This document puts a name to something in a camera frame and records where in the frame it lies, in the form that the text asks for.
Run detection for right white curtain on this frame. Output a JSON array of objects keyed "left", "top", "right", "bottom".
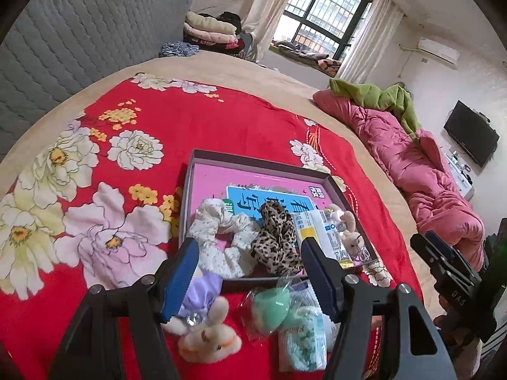
[{"left": 335, "top": 0, "right": 404, "bottom": 84}]

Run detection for blue patterned cloth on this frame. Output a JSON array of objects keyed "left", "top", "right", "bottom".
[{"left": 158, "top": 41, "right": 199, "bottom": 58}]

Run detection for green blanket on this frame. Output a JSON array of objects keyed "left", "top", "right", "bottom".
[{"left": 329, "top": 78, "right": 420, "bottom": 142}]

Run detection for plush bunny with purple bow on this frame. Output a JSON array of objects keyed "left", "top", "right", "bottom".
[{"left": 163, "top": 268, "right": 242, "bottom": 364}]

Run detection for plush bunny with pink bow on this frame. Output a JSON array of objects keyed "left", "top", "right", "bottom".
[{"left": 326, "top": 204, "right": 365, "bottom": 262}]

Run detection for leopard print scrunchie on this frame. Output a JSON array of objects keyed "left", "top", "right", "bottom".
[{"left": 251, "top": 200, "right": 303, "bottom": 276}]

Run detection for clothes on window sill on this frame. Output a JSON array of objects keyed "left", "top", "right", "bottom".
[{"left": 270, "top": 41, "right": 342, "bottom": 77}]

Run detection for white floral scrunchie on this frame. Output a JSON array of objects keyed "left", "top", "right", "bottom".
[{"left": 186, "top": 198, "right": 260, "bottom": 279}]

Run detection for yellow white wipes pack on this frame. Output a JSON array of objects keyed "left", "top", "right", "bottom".
[{"left": 291, "top": 209, "right": 354, "bottom": 269}]

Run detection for white curtain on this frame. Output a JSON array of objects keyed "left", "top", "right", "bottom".
[
  {"left": 335, "top": 0, "right": 404, "bottom": 84},
  {"left": 243, "top": 0, "right": 289, "bottom": 62}
]

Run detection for white blue wipes pack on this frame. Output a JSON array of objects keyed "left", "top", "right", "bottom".
[{"left": 291, "top": 280, "right": 340, "bottom": 350}]

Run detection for grey quilted headboard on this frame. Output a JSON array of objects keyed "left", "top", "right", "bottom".
[{"left": 1, "top": 0, "right": 192, "bottom": 155}]

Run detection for white air conditioner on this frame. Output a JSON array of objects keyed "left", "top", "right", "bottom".
[{"left": 418, "top": 37, "right": 460, "bottom": 65}]

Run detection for left white curtain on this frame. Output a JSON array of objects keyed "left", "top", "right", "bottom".
[{"left": 243, "top": 0, "right": 289, "bottom": 62}]

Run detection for red floral blanket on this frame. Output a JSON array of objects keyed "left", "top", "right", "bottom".
[{"left": 1, "top": 73, "right": 419, "bottom": 379}]

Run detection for green sponge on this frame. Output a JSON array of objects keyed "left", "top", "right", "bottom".
[{"left": 239, "top": 275, "right": 292, "bottom": 341}]

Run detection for window with dark frame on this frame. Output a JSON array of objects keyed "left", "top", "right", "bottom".
[{"left": 273, "top": 0, "right": 372, "bottom": 61}]

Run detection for small teal tissue pack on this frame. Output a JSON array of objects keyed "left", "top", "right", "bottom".
[{"left": 279, "top": 306, "right": 327, "bottom": 372}]

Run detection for pink quilt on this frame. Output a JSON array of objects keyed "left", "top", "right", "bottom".
[{"left": 313, "top": 89, "right": 485, "bottom": 271}]

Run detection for dark shallow cardboard box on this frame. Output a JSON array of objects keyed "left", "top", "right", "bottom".
[{"left": 179, "top": 148, "right": 379, "bottom": 282}]

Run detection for folded blankets stack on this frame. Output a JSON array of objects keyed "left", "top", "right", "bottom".
[{"left": 183, "top": 11, "right": 247, "bottom": 56}]

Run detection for black wall television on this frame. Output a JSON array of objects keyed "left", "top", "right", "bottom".
[{"left": 443, "top": 100, "right": 499, "bottom": 167}]

